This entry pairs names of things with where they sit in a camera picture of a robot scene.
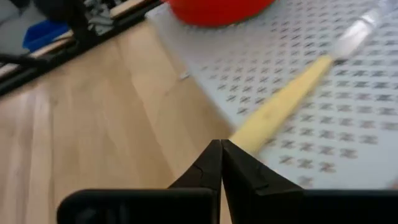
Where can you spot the blue plastic bin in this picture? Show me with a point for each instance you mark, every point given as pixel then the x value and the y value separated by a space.
pixel 43 34

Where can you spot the white perforated metal shelf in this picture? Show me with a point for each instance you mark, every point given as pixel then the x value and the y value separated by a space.
pixel 342 124

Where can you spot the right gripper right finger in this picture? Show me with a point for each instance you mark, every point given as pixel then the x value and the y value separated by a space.
pixel 245 186

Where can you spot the red collapsible bowl grey rim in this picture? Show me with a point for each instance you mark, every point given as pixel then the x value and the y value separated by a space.
pixel 217 12

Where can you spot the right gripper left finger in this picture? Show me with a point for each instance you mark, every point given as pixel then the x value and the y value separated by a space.
pixel 205 174

